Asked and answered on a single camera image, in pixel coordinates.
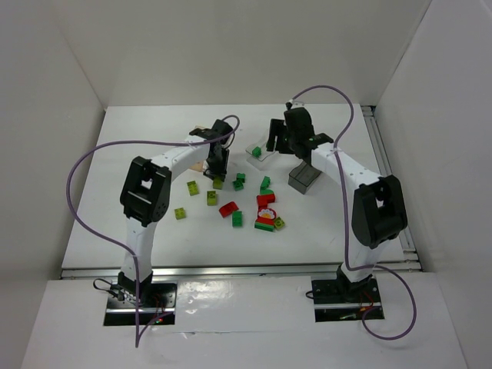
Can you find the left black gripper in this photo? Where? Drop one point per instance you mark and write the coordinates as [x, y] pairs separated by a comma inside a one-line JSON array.
[[217, 169]]

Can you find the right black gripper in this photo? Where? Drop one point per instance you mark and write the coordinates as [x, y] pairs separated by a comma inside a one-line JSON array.
[[280, 135]]

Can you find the lime long lego brick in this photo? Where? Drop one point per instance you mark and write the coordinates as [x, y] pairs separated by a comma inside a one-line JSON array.
[[217, 183]]

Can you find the green lego brick carried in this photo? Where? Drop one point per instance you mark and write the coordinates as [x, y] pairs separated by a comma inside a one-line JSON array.
[[256, 152]]

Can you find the red L-shaped lego brick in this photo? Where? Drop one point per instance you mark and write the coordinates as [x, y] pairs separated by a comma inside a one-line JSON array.
[[263, 200]]

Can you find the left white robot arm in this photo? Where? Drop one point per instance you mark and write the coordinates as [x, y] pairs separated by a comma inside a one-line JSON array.
[[145, 196]]

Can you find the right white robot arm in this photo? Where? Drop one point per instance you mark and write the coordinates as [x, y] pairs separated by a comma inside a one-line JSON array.
[[373, 206]]

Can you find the orange transparent container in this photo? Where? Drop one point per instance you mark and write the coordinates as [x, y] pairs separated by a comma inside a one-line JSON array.
[[198, 166]]

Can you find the green lego brick studs up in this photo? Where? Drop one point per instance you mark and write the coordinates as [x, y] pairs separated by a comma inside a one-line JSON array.
[[241, 177]]

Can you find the green lego brick upside down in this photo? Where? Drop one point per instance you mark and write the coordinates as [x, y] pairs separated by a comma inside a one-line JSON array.
[[238, 185]]

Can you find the clear transparent container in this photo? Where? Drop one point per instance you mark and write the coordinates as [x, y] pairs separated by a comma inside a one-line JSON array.
[[263, 162]]

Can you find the red sloped lego brick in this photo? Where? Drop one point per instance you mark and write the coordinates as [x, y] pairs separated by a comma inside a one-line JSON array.
[[228, 209]]

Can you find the dark grey transparent container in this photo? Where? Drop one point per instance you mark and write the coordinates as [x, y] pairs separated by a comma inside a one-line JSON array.
[[302, 177]]

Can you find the green curved lego brick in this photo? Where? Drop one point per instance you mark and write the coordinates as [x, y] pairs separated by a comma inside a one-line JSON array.
[[265, 184]]

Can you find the red flower lego block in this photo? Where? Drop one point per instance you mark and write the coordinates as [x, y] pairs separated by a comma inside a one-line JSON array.
[[265, 219]]

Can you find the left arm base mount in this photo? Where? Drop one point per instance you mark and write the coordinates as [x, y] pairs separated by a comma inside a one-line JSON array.
[[157, 308]]

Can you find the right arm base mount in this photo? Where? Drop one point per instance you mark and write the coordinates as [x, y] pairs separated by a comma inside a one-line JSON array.
[[331, 305]]

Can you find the aluminium rail right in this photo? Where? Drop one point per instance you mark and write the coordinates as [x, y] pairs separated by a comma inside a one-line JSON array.
[[411, 262]]

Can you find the aluminium rail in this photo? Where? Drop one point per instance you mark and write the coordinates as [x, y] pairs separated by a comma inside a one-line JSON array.
[[411, 262], [212, 272]]

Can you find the aluminium rail front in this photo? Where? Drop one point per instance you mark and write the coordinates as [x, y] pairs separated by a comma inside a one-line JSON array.
[[212, 272]]

